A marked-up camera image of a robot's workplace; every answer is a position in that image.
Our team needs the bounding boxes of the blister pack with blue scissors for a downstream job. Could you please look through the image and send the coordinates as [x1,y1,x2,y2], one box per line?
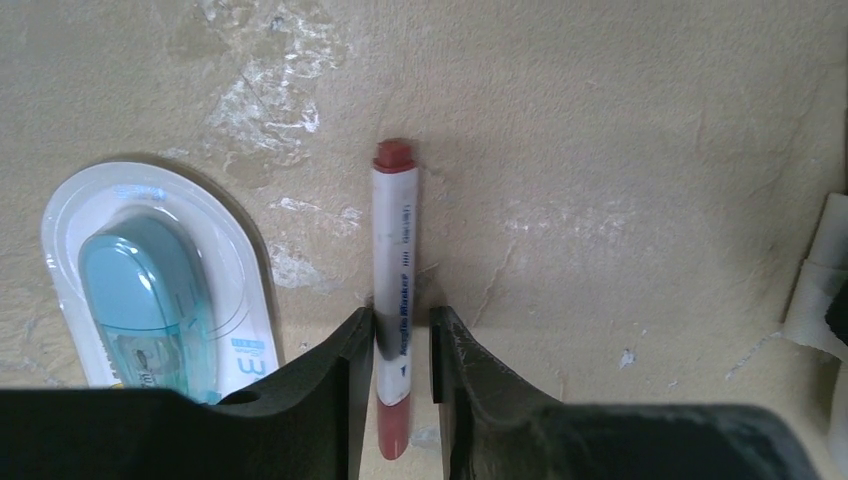
[41,159,281,404]

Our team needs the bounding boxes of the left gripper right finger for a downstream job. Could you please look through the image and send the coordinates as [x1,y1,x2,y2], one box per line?
[429,306,817,479]

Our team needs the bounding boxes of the dark red marker pen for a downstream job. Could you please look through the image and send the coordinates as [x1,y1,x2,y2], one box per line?
[372,139,419,460]

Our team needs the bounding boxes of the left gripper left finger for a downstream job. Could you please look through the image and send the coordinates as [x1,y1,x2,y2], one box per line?
[1,307,375,479]

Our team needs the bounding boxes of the beige canvas student backpack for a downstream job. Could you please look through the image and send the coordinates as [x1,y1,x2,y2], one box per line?
[782,193,847,472]

